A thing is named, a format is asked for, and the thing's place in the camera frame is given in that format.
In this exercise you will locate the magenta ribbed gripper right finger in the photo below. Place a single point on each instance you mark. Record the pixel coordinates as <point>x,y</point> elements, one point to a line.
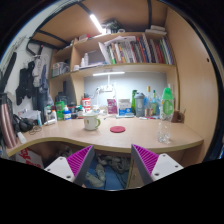
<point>152,166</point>

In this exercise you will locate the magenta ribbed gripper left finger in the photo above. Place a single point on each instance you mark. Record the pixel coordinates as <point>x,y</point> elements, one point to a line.
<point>74,167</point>

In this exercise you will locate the clear plastic water bottle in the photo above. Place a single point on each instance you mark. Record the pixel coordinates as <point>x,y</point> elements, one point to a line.
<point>166,115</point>

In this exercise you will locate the shoes under desk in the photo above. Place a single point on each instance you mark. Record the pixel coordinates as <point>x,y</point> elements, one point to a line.
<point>108,173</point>

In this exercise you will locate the red and white box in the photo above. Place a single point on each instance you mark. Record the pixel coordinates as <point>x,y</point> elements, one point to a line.
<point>29,157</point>

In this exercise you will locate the white and green mug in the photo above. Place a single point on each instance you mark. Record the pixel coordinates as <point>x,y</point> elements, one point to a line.
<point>91,121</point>

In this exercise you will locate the red round coaster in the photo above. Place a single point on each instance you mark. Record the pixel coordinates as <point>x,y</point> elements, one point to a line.
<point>117,129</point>

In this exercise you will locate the brown small cup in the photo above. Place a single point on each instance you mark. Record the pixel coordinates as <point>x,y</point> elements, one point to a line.
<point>178,117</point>

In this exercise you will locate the green container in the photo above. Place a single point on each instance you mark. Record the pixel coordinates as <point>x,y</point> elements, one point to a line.
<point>59,110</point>

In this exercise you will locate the clear glass bottle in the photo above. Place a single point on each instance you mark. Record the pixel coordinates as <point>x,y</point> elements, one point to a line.
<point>148,106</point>

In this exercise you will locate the red and white canister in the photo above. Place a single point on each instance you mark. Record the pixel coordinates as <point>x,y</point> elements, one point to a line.
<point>86,103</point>

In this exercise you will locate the blue and white box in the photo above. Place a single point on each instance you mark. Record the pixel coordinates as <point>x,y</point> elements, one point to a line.
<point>124,106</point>

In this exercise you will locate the green tall bottle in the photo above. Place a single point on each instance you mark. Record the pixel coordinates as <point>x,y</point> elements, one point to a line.
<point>133,102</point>

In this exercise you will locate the black headphones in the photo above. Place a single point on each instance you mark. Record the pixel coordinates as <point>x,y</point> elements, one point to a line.
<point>22,124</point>

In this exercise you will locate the grey shaker bottle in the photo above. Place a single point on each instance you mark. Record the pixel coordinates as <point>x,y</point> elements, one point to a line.
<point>139,104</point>

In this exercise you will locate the pink small box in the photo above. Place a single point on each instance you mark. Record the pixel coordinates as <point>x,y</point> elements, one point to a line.
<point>112,106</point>

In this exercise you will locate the pink striped racket bag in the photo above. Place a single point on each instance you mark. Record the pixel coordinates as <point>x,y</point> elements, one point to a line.
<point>6,123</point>

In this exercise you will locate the hanging dark clothes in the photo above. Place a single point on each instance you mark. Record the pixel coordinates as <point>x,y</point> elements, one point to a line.
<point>33,83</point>

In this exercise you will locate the under-shelf strip light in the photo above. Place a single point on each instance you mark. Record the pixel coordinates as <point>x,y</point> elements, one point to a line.
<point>109,73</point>

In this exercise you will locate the wooden shelf unit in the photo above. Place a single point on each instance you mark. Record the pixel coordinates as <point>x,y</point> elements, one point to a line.
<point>76,52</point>

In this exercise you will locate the row of books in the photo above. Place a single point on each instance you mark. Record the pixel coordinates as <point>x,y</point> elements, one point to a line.
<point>137,49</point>

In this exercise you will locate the ceiling strip light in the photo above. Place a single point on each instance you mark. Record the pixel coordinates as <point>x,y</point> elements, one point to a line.
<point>96,23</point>

